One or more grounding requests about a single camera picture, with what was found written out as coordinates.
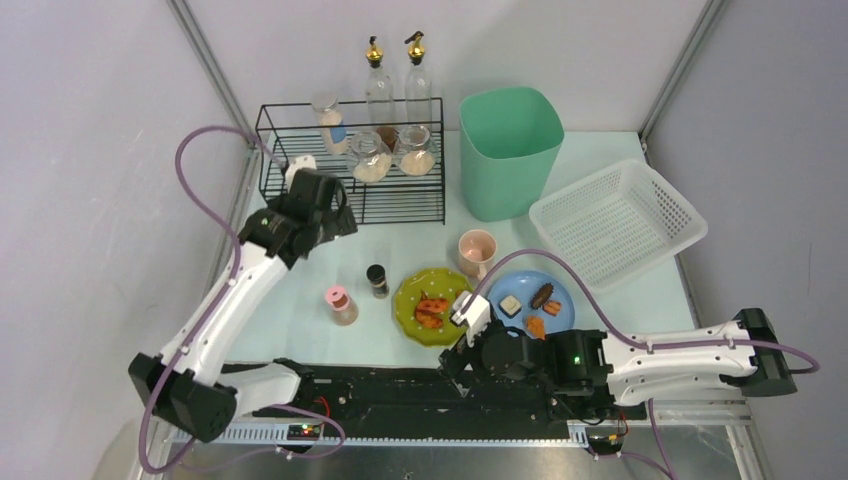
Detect blue plate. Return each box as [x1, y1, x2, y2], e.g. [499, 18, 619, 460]
[485, 271, 575, 338]

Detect round glass jar silver lid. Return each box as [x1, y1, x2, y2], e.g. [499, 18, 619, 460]
[348, 131, 392, 184]

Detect tall jar blue label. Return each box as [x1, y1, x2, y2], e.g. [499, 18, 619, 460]
[311, 92, 348, 155]

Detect small black cap spice bottle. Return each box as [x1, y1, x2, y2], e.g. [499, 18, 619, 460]
[366, 264, 389, 299]

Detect black wire rack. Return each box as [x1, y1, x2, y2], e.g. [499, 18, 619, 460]
[255, 97, 446, 225]

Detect pink lid spice shaker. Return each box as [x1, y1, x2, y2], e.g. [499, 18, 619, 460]
[324, 285, 359, 326]

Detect pink mug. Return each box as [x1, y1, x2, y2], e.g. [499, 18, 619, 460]
[458, 229, 497, 281]

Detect oil bottle gold spout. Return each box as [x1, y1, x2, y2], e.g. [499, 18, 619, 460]
[365, 35, 397, 151]
[404, 31, 432, 125]

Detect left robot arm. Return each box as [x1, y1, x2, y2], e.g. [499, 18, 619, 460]
[128, 168, 357, 443]

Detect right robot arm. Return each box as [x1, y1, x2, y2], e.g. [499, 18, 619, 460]
[439, 308, 797, 407]

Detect orange food chunk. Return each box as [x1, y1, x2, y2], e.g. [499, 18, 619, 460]
[524, 315, 546, 340]

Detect orange chicken wing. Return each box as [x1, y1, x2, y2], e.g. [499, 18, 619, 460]
[415, 311, 443, 330]
[415, 291, 450, 315]

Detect red white meat slice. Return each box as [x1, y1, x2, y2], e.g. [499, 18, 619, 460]
[542, 300, 562, 316]

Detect brown sea cucumber toy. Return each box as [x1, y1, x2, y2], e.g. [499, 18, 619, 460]
[529, 282, 554, 310]

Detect sushi roll piece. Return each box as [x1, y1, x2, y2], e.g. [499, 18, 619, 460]
[499, 295, 523, 318]

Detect green dotted plate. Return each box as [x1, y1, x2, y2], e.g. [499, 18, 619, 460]
[393, 267, 472, 347]

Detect white plastic basket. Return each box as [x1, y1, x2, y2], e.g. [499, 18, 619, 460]
[528, 159, 708, 293]

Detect green plastic bin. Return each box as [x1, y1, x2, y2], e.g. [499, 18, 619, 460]
[459, 86, 565, 222]

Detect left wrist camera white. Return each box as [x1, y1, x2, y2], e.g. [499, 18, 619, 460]
[284, 155, 317, 187]

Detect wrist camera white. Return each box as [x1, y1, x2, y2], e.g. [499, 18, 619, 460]
[450, 291, 491, 347]
[284, 155, 317, 187]

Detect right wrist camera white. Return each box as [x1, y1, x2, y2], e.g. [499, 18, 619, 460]
[450, 291, 491, 347]

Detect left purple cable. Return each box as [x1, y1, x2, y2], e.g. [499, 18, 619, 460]
[137, 125, 347, 476]

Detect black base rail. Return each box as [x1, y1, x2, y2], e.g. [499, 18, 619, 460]
[273, 358, 645, 442]

